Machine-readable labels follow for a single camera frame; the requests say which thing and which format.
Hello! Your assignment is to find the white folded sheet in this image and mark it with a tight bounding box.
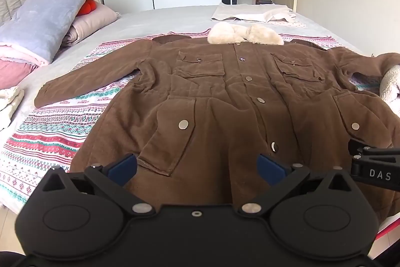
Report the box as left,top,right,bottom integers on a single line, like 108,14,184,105
210,2,307,28

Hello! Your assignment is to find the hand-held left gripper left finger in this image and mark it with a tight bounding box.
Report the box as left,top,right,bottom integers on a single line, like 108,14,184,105
40,153,156,218

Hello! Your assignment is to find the pink blanket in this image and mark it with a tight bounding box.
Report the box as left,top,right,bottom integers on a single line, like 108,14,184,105
0,42,51,90

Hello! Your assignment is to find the brown coat with fleece collar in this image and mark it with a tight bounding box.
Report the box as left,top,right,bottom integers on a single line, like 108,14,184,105
34,22,400,225

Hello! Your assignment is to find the orange-red plush toy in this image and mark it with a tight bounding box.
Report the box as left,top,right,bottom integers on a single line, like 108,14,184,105
76,0,98,17

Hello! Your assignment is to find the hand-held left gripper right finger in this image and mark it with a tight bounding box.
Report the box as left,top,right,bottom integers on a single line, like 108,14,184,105
237,154,354,218

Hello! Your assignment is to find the blue-grey folded blanket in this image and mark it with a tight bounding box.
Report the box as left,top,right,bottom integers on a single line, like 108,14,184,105
0,0,105,65

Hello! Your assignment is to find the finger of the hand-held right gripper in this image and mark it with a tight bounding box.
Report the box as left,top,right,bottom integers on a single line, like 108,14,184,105
347,138,374,159

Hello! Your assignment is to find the bed with grey sheet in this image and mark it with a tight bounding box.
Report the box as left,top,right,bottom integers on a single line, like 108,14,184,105
0,4,400,244

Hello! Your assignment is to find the pink pillow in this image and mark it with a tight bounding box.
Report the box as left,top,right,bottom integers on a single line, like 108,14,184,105
62,3,119,46

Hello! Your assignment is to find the cream folded cloth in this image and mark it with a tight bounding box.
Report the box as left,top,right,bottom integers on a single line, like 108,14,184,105
0,86,25,132

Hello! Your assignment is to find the white fleece cloth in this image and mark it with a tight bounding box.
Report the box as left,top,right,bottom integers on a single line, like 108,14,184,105
379,65,400,114

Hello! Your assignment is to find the patterned striped blanket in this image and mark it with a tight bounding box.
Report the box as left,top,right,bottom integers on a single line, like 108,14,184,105
0,28,368,208

